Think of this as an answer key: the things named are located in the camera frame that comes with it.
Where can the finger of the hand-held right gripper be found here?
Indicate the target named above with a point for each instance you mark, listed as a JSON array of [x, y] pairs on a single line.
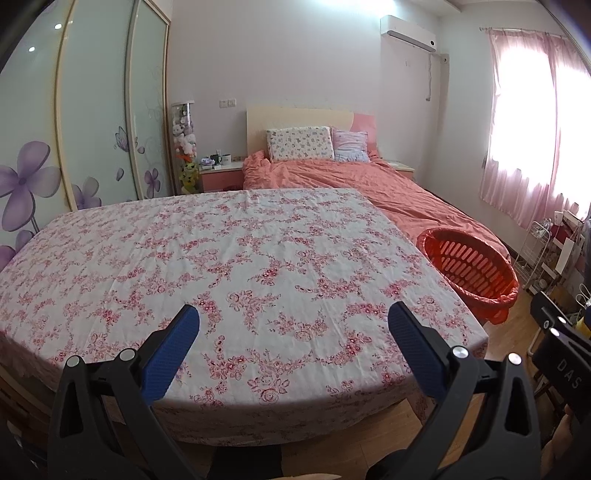
[[542, 307]]

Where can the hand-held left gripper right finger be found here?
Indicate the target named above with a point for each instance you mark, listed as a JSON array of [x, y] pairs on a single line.
[[415, 350]]

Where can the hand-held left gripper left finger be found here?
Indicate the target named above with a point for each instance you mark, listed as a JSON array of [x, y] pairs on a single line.
[[171, 355]]

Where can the orange plastic laundry basket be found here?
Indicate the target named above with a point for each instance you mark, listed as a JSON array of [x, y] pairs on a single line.
[[466, 263]]

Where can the person's right hand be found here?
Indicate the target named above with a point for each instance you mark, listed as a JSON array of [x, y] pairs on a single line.
[[558, 452]]

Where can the cardboard box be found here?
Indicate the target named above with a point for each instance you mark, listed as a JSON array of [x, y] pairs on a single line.
[[568, 295]]

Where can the white trolley cart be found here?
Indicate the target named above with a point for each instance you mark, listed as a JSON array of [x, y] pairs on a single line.
[[549, 272]]

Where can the pink floral tablecloth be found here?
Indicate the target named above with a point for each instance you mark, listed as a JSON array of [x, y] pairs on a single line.
[[231, 258]]

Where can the person's right leg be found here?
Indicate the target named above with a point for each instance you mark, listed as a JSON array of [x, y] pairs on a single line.
[[390, 468]]

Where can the pink curtain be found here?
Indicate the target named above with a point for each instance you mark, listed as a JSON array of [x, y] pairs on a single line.
[[498, 184]]

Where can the orange duvet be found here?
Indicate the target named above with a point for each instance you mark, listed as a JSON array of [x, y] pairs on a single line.
[[369, 194]]

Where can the green yellow plush toy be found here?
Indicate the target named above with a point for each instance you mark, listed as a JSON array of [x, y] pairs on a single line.
[[189, 177]]

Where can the pink nightstand with mugs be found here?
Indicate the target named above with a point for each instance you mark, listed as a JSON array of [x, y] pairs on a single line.
[[221, 180]]

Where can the pink striped pillow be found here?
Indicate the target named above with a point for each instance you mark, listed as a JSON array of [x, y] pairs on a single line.
[[351, 145]]

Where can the clear plush toy tube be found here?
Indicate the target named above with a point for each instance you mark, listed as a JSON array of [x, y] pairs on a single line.
[[184, 129]]

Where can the white floral pillow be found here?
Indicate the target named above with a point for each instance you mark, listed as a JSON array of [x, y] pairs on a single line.
[[300, 143]]

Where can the flower print sliding wardrobe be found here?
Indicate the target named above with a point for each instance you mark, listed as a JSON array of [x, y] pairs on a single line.
[[92, 115]]

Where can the air conditioner pipe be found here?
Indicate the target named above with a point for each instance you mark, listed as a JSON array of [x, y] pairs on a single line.
[[430, 76]]

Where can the beige pink headboard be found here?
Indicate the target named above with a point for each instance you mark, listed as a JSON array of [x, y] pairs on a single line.
[[300, 115]]

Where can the curtain rod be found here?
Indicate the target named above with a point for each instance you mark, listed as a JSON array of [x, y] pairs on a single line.
[[521, 30]]

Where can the white air conditioner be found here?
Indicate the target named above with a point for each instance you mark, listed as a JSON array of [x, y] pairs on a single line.
[[408, 32]]

